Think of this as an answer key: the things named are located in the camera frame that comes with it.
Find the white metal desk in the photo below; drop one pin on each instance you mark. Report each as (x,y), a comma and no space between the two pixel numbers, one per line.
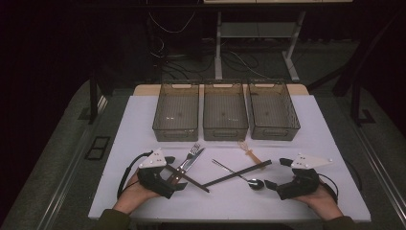
(218,48)

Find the small wooden fork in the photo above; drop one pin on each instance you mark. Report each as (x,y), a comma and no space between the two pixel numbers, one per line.
(253,157)

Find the black slanted stand leg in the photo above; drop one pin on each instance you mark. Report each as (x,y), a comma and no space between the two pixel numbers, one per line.
(351,73)

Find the metal floor rail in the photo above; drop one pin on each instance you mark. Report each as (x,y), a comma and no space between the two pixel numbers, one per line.
(383,172)
(67,179)

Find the white table sheet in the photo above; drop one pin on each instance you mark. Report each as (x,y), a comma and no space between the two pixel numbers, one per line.
(223,204)

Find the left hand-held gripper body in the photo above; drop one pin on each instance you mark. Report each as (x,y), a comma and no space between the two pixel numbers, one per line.
(153,179)

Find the person's left hand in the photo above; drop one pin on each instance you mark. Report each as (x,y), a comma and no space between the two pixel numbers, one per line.
(134,195)

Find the long metal spoon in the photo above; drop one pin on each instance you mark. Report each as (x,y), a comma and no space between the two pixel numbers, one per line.
(256,183)

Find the person's right hand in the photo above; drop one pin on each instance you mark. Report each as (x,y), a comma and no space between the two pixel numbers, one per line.
(322,204)

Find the black upright stand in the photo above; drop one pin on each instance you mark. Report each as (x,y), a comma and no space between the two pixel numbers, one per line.
(355,102)
(93,102)

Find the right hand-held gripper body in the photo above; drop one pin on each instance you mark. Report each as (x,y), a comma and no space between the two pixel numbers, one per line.
(303,185)

